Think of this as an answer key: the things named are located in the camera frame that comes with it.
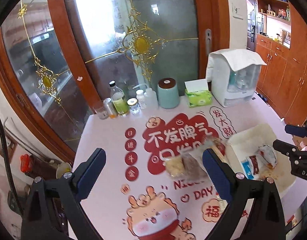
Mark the grey red snack packet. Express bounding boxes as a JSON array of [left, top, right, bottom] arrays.
[[256, 145, 278, 170]]

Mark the brown snowflake snack packet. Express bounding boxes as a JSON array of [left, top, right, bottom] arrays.
[[248, 155, 259, 175]]

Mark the blue candy packet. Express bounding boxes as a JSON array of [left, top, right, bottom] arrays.
[[241, 160, 254, 179]]

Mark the beige cracker packet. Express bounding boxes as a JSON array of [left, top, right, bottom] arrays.
[[189, 135, 229, 167]]

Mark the white plastic tray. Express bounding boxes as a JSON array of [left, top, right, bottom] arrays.
[[226, 123, 307, 201]]

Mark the clear oat bar packet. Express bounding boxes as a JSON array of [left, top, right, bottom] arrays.
[[164, 154, 207, 180]]

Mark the drinking glass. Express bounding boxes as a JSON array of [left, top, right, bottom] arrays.
[[93, 101, 109, 120]]

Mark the white cup sterilizer cabinet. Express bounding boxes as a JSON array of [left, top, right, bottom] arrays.
[[206, 49, 267, 107]]

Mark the green label glass bottle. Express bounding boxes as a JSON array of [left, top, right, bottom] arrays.
[[109, 80, 130, 116]]

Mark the orange wooden cabinet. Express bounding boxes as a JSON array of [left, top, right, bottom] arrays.
[[256, 0, 307, 126]]

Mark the small glass jar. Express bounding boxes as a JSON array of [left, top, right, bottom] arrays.
[[127, 98, 140, 114]]

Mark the green tissue pack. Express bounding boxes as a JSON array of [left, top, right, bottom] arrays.
[[184, 78, 212, 108]]

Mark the mint green canister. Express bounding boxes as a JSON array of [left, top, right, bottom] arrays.
[[157, 77, 180, 109]]

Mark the white squeeze bottle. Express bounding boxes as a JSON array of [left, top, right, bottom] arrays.
[[144, 87, 159, 110]]

